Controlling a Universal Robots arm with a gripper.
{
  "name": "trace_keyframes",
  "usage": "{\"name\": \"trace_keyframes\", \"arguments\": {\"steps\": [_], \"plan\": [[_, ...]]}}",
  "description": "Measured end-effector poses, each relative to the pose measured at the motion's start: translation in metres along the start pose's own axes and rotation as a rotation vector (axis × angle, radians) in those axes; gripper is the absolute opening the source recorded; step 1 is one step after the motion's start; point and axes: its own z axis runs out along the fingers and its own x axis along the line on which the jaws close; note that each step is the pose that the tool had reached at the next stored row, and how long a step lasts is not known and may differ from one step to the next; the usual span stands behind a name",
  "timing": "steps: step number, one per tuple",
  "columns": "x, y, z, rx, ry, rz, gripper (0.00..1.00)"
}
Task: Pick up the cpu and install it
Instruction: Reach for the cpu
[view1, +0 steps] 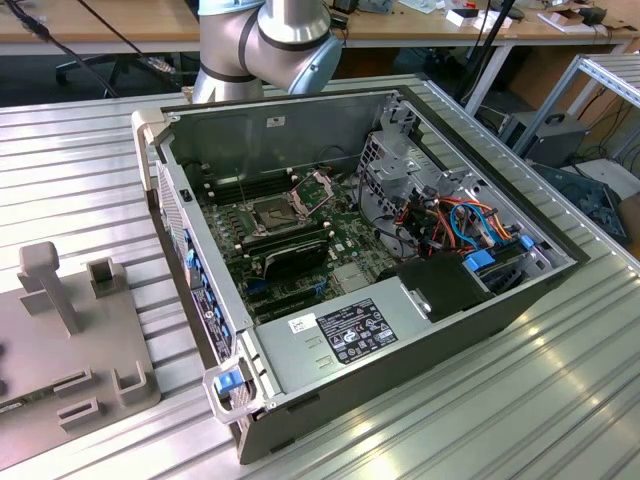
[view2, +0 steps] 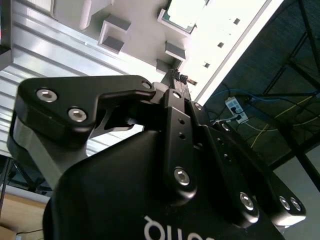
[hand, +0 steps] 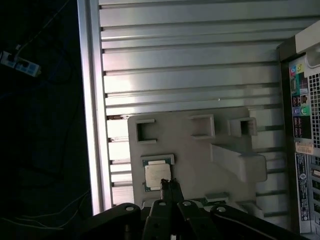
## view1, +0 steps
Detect CPU socket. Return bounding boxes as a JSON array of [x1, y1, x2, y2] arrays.
[[247, 196, 304, 236]]

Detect green motherboard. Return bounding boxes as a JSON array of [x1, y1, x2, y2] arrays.
[[192, 162, 401, 326]]

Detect black expansion card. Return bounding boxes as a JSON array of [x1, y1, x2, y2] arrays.
[[262, 238, 331, 280]]

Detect green RAM stick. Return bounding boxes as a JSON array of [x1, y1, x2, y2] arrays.
[[0, 391, 55, 416], [239, 224, 335, 257]]

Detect silver chipset heatsink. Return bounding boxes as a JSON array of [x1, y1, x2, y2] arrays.
[[332, 264, 372, 295]]

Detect black expansion slot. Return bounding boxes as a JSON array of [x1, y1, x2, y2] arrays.
[[254, 297, 324, 321], [247, 284, 321, 307]]

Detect black RAM slot white clips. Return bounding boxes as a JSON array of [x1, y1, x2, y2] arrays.
[[207, 176, 297, 197], [203, 169, 293, 190]]

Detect silver metal drive cage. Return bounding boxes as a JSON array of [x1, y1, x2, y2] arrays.
[[357, 130, 484, 236]]

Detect silver power supply unit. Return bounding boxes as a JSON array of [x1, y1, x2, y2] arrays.
[[253, 278, 434, 399]]

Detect black plastic shroud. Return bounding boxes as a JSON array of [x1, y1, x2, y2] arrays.
[[377, 253, 495, 324]]

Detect blue disk carrier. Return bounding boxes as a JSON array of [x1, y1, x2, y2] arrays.
[[462, 251, 496, 275]]

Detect grey open PC case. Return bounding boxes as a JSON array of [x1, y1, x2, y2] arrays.
[[130, 87, 591, 466]]

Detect blue case latch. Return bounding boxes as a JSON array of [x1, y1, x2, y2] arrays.
[[213, 370, 251, 397]]

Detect black tripod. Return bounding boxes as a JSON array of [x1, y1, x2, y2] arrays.
[[452, 0, 519, 104]]

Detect white flat box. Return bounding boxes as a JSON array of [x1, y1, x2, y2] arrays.
[[444, 8, 514, 30]]

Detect black office chair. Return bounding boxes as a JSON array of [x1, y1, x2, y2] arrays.
[[53, 52, 174, 99]]

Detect dark teal bin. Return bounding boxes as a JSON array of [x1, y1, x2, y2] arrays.
[[532, 162, 629, 246]]

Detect grey parts rack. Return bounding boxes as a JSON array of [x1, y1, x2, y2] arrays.
[[0, 241, 162, 471]]

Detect brown cardboard box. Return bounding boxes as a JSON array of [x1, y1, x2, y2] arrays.
[[617, 192, 640, 246]]

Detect open cardboard box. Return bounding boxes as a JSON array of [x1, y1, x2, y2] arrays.
[[537, 5, 609, 35]]

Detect blue wire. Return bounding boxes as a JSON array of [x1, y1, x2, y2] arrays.
[[448, 199, 497, 249]]

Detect orange wire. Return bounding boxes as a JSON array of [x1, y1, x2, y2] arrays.
[[434, 196, 517, 241]]

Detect black box with handle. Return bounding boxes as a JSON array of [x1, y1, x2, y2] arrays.
[[499, 112, 589, 169]]

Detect aluminium profile frame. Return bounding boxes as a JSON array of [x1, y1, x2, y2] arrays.
[[514, 53, 640, 156]]

